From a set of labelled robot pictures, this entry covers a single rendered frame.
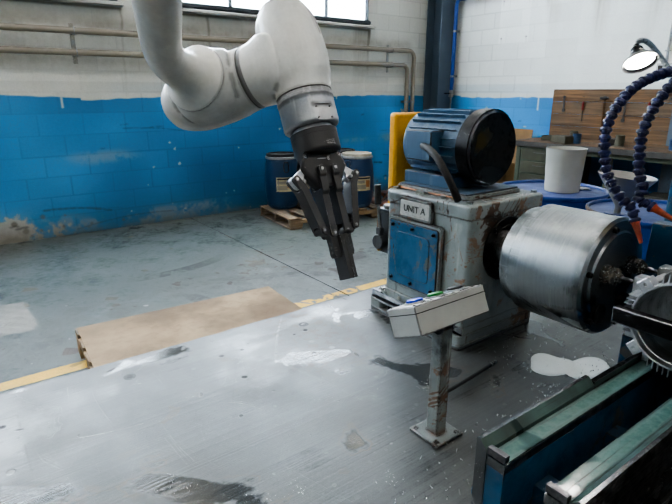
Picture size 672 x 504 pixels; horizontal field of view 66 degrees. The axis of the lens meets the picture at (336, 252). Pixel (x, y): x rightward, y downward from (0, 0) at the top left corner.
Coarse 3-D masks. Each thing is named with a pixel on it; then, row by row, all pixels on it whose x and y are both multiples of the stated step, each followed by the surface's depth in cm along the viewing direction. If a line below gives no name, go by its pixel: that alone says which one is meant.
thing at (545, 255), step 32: (544, 224) 109; (576, 224) 105; (608, 224) 102; (512, 256) 112; (544, 256) 106; (576, 256) 101; (608, 256) 103; (640, 256) 113; (512, 288) 114; (544, 288) 107; (576, 288) 101; (608, 288) 106; (576, 320) 104; (608, 320) 111
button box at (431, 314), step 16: (464, 288) 92; (480, 288) 92; (416, 304) 84; (432, 304) 85; (448, 304) 87; (464, 304) 89; (480, 304) 91; (400, 320) 86; (416, 320) 83; (432, 320) 85; (448, 320) 86; (464, 320) 89; (400, 336) 87; (416, 336) 84
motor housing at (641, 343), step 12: (660, 276) 101; (660, 288) 97; (636, 300) 94; (648, 300) 98; (660, 300) 102; (648, 312) 99; (660, 312) 102; (636, 336) 96; (648, 336) 98; (648, 348) 96; (660, 348) 97; (648, 360) 95; (660, 360) 94
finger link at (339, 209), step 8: (336, 168) 81; (336, 176) 81; (336, 184) 81; (336, 192) 81; (336, 200) 81; (336, 208) 82; (344, 208) 82; (336, 216) 82; (344, 216) 81; (336, 224) 83; (344, 224) 81; (344, 232) 81
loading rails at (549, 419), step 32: (576, 384) 88; (608, 384) 91; (640, 384) 94; (544, 416) 81; (576, 416) 82; (608, 416) 89; (640, 416) 98; (480, 448) 74; (512, 448) 74; (544, 448) 77; (576, 448) 84; (608, 448) 74; (640, 448) 73; (480, 480) 75; (512, 480) 73; (544, 480) 79; (576, 480) 68; (608, 480) 66; (640, 480) 73
